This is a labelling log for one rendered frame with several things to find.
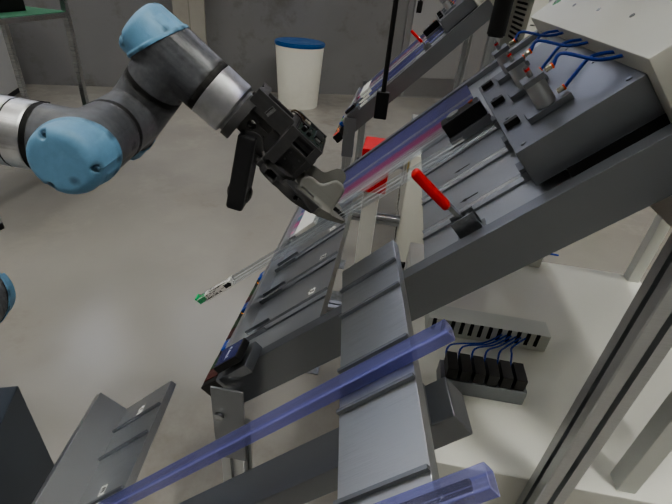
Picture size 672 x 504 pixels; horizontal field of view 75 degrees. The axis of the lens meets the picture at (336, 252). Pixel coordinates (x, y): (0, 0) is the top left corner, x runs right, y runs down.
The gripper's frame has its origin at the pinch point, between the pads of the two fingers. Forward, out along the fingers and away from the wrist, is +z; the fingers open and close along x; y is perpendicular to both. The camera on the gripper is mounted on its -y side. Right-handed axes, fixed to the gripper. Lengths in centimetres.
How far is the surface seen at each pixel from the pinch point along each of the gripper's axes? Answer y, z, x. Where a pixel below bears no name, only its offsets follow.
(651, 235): 36, 77, 46
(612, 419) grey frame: 13.3, 37.8, -21.0
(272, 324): -21.2, 5.9, -3.1
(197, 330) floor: -109, 20, 71
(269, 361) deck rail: -18.9, 5.9, -13.0
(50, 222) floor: -174, -60, 141
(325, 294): -9.3, 7.3, -4.0
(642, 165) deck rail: 32.5, 11.9, -16.2
